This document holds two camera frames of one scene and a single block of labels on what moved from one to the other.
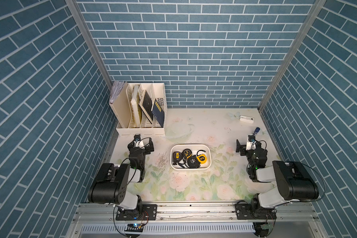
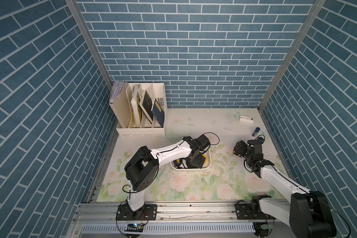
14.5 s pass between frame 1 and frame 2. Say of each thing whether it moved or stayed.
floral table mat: stayed
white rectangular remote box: stayed
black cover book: stayed
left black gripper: moved
